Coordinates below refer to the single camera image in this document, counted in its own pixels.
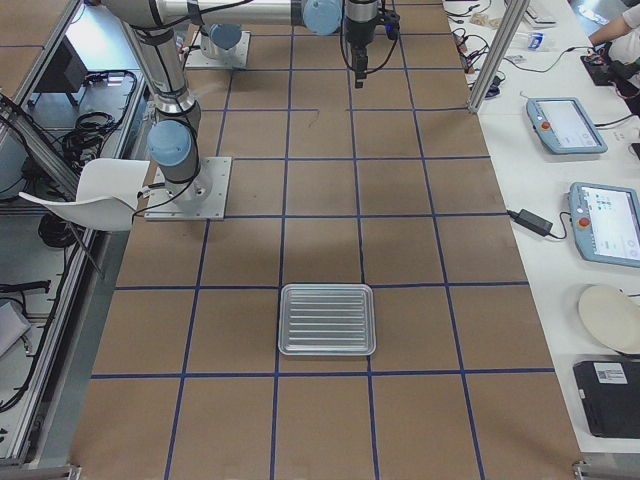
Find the black power adapter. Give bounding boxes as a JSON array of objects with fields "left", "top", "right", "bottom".
[{"left": 507, "top": 209, "right": 553, "bottom": 237}]

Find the aluminium frame post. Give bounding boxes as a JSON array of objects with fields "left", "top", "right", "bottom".
[{"left": 468, "top": 0, "right": 530, "bottom": 113}]

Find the white round plate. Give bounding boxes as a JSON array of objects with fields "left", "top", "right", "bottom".
[{"left": 578, "top": 285, "right": 639, "bottom": 356}]

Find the blue teach pendant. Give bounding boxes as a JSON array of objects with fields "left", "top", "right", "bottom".
[
  {"left": 568, "top": 182, "right": 639, "bottom": 268},
  {"left": 526, "top": 97, "right": 608, "bottom": 155}
]

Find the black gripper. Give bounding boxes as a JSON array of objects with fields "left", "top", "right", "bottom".
[{"left": 345, "top": 0, "right": 376, "bottom": 89}]

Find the near blue teach pendant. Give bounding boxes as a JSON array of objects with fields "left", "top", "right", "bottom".
[{"left": 568, "top": 182, "right": 639, "bottom": 268}]

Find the black flat box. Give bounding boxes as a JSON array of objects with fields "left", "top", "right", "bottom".
[{"left": 573, "top": 361, "right": 639, "bottom": 439}]

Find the white plastic chair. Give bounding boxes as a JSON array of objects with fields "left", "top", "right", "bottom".
[{"left": 19, "top": 158, "right": 150, "bottom": 232}]

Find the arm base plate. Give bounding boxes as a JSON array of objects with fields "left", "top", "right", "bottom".
[
  {"left": 143, "top": 157, "right": 232, "bottom": 221},
  {"left": 185, "top": 31, "right": 251, "bottom": 70}
]

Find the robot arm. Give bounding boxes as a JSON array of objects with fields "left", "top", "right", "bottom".
[
  {"left": 199, "top": 24, "right": 242, "bottom": 58},
  {"left": 103, "top": 1, "right": 384, "bottom": 121}
]

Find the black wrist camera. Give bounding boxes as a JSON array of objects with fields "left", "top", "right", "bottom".
[{"left": 379, "top": 8, "right": 400, "bottom": 41}]

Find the far blue teach pendant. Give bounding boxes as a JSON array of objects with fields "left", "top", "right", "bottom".
[{"left": 526, "top": 97, "right": 608, "bottom": 155}]

